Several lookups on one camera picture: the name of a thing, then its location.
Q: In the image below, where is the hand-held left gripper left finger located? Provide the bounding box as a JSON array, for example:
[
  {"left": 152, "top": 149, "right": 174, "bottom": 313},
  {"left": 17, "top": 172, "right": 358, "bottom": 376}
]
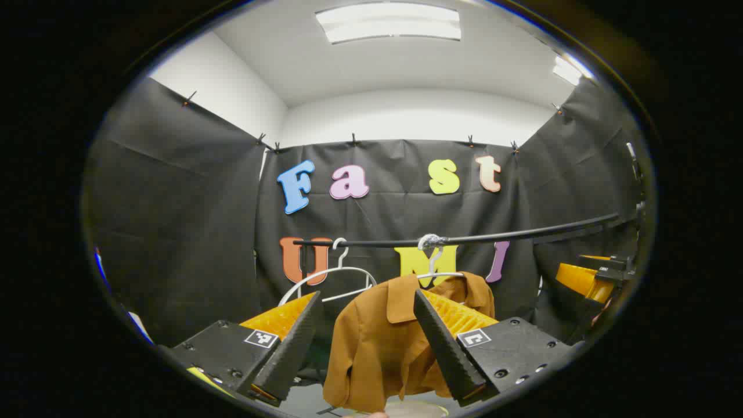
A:
[{"left": 158, "top": 290, "right": 323, "bottom": 407}]

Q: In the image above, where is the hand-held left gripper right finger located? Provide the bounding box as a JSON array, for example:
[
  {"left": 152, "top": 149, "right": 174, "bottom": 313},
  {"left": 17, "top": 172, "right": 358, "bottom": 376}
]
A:
[{"left": 413, "top": 289, "right": 575, "bottom": 408}]

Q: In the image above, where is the brown jacket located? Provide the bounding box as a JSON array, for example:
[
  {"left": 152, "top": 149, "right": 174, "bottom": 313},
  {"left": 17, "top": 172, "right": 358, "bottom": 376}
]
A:
[{"left": 323, "top": 272, "right": 497, "bottom": 414}]

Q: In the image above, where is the white clothes hanger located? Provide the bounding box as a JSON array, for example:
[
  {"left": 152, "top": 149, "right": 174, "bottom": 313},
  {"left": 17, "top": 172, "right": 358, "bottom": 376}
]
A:
[
  {"left": 417, "top": 234, "right": 465, "bottom": 280},
  {"left": 279, "top": 237, "right": 378, "bottom": 307}
]

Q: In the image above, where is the black backdrop cloth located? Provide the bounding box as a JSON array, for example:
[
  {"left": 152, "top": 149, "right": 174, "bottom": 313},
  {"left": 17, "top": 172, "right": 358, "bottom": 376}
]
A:
[{"left": 84, "top": 75, "right": 645, "bottom": 349}]

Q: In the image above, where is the small ceiling light panel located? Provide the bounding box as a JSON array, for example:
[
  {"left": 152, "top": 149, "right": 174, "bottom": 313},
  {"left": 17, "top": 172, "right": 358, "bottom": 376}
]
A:
[{"left": 551, "top": 55, "right": 584, "bottom": 87}]

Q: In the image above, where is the large ceiling light panel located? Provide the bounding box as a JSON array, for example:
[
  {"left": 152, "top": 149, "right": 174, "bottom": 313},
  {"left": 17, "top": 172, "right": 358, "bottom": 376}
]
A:
[{"left": 315, "top": 2, "right": 462, "bottom": 45}]

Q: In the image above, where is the black clothes rail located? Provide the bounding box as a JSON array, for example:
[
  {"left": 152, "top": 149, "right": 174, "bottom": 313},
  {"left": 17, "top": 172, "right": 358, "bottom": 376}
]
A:
[{"left": 293, "top": 212, "right": 639, "bottom": 249}]

